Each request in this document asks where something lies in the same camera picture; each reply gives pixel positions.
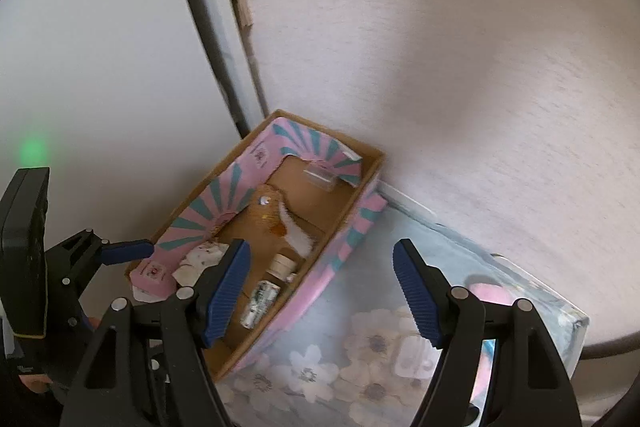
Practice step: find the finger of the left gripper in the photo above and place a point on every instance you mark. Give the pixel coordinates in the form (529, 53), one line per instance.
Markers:
(84, 253)

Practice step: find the pink fluffy sock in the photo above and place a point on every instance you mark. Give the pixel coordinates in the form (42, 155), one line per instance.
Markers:
(488, 290)
(484, 368)

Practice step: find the floral printed small box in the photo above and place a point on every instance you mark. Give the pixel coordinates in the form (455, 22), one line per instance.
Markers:
(261, 299)

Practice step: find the floral grey blue cloth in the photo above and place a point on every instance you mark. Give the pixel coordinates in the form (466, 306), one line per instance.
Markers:
(335, 365)

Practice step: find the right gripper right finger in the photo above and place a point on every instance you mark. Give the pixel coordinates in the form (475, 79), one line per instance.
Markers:
(528, 384)

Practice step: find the pink teal cardboard box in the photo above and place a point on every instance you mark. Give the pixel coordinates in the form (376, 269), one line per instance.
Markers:
(302, 197)

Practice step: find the white speckled sock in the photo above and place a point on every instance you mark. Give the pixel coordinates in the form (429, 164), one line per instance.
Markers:
(202, 257)

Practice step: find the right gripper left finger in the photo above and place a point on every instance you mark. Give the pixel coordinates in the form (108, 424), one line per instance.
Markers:
(145, 364)

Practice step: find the person left hand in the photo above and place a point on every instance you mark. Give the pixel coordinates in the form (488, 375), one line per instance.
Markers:
(38, 383)

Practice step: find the beige tape roll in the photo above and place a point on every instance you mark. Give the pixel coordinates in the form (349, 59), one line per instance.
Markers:
(282, 267)

